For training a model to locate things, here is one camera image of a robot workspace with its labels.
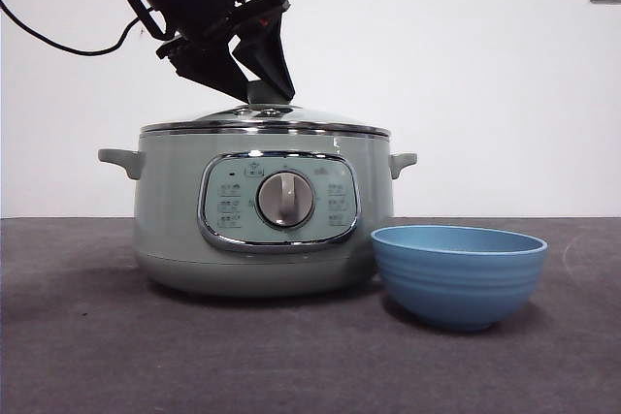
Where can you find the glass steamer lid with knob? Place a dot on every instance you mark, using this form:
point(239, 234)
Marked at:
point(310, 119)

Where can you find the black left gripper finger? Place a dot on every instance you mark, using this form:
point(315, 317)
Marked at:
point(267, 60)
point(213, 70)

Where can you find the blue ribbed bowl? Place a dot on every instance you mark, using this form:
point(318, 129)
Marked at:
point(456, 283)

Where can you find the pale green electric steamer pot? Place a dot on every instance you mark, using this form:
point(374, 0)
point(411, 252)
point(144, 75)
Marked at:
point(170, 220)

